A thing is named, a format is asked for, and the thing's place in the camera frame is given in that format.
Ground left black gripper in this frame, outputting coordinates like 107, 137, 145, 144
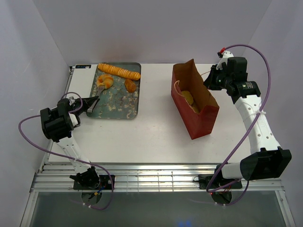
73, 96, 100, 115

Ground red paper bag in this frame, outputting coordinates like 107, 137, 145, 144
171, 59, 219, 140

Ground round striped bun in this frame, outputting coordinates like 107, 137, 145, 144
96, 74, 114, 89

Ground sliced bread piece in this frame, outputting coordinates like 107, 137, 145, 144
181, 90, 194, 105
191, 102, 200, 114

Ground long orange baguette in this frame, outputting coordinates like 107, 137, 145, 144
97, 63, 141, 80

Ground small brown bread roll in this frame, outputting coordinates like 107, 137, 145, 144
125, 79, 136, 93

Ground metal serving tongs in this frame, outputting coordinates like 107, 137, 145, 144
87, 86, 105, 113

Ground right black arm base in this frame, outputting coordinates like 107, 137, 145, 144
193, 165, 243, 190

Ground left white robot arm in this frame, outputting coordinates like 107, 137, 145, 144
40, 96, 100, 189

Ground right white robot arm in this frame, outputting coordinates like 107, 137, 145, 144
204, 55, 292, 190

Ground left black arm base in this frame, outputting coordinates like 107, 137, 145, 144
69, 166, 115, 190

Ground floral metal tray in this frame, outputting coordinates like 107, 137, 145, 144
87, 62, 141, 120

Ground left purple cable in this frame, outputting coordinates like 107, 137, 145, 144
18, 92, 116, 210

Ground aluminium frame rail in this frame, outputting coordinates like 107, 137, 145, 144
29, 163, 285, 193

